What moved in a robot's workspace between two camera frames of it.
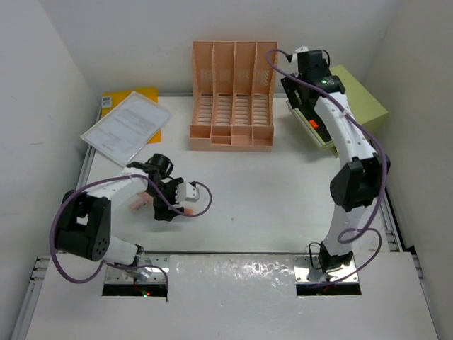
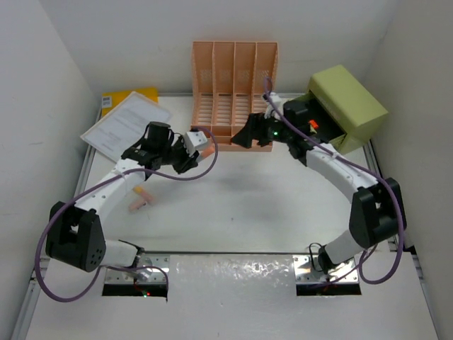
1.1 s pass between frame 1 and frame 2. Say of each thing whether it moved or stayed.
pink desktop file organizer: stayed
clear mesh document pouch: stayed
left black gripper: moved
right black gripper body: moved
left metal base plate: stayed
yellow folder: stayed
